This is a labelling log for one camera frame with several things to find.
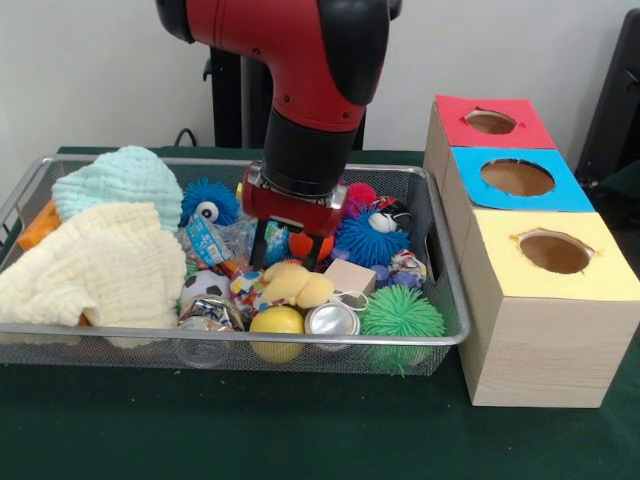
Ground mint green cloth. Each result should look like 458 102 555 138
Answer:
51 146 185 233

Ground dark blue spiky ball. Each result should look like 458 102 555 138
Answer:
333 208 411 269

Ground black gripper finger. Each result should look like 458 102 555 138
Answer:
250 220 270 269
302 234 327 272

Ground yellow plush duck toy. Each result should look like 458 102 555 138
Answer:
260 262 335 310

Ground black chair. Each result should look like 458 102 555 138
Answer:
575 10 640 196

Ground wooden box three holes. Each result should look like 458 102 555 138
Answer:
424 95 640 409

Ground pale wooden cube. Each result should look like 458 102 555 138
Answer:
325 258 378 301

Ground yellow ball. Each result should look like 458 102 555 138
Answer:
249 306 305 364

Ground orange plastic block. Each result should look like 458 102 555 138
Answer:
17 200 63 252

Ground pale yellow cloth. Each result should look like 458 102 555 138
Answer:
0 202 189 331

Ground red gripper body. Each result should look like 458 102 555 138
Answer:
240 183 348 239

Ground shallow wire mesh bin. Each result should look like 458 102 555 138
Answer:
0 153 472 378

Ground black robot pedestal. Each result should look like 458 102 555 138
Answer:
203 40 403 151

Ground small silver can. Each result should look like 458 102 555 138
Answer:
305 302 361 351

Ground plain green spiky ball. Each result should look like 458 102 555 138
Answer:
360 286 447 376

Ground blue spiky ball with eyes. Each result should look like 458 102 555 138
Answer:
180 179 241 228

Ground orange red ball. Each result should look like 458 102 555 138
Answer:
288 232 336 264

